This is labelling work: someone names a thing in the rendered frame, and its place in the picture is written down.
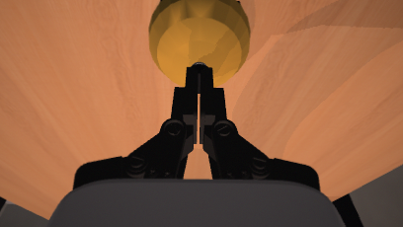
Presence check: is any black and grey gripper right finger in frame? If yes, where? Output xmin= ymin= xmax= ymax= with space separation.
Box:
xmin=200 ymin=67 xmax=321 ymax=191

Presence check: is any golden dome bell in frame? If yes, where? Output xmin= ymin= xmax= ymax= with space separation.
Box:
xmin=149 ymin=0 xmax=250 ymax=94

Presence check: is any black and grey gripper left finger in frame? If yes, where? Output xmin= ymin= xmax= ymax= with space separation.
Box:
xmin=72 ymin=67 xmax=199 ymax=190

